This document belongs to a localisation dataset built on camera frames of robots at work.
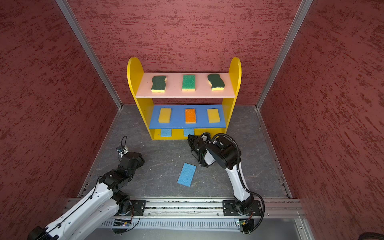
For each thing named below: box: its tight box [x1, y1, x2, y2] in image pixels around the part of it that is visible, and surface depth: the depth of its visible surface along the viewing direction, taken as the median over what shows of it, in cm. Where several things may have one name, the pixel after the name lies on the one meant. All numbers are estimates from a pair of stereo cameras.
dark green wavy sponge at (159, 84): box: [151, 75, 167, 93], surface depth 73 cm
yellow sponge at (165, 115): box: [158, 108, 172, 124], surface depth 95 cm
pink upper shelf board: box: [136, 72, 236, 99], surface depth 75 cm
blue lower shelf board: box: [149, 104, 227, 129], surface depth 94 cm
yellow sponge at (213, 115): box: [207, 108, 221, 124], surface depth 95 cm
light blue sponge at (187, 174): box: [177, 162, 197, 187], surface depth 86 cm
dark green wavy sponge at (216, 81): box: [207, 74, 225, 91], surface depth 77 cm
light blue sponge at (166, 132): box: [161, 128, 172, 138], surface depth 103 cm
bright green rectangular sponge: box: [181, 74, 196, 92], surface depth 75 cm
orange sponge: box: [185, 108, 197, 124], surface depth 95 cm
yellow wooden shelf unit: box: [127, 57, 242, 140], surface depth 82 cm
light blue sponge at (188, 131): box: [184, 128, 195, 137], surface depth 104 cm
